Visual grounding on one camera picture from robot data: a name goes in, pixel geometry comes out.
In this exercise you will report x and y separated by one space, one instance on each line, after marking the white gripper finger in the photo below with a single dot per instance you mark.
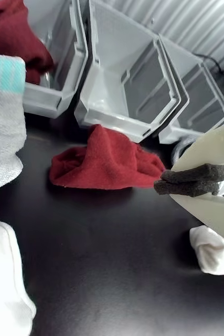
211 149
211 212

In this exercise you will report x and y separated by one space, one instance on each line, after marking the pale pinkish white sock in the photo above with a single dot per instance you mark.
1 275
214 252

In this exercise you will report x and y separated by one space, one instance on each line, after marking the dark red sock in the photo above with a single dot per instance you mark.
104 162
9 34

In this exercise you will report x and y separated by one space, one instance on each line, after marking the grey plastic storage bin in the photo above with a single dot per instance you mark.
190 65
111 52
42 105

